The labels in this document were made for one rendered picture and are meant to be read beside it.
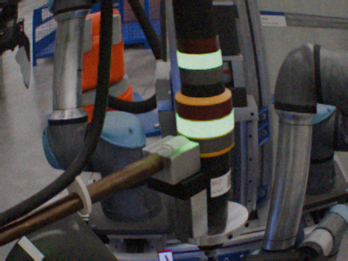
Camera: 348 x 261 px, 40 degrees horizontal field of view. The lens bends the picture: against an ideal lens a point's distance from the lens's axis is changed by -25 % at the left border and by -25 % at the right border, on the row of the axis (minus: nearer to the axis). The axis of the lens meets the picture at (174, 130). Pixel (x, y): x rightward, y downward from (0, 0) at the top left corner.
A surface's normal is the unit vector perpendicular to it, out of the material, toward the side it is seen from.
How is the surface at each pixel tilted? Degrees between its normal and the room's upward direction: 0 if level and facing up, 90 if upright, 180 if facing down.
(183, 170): 90
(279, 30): 90
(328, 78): 79
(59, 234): 42
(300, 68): 67
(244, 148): 90
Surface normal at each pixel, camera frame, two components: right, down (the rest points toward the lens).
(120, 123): 0.04, -0.92
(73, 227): 0.54, -0.65
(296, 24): 0.21, 0.36
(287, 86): -0.69, 0.06
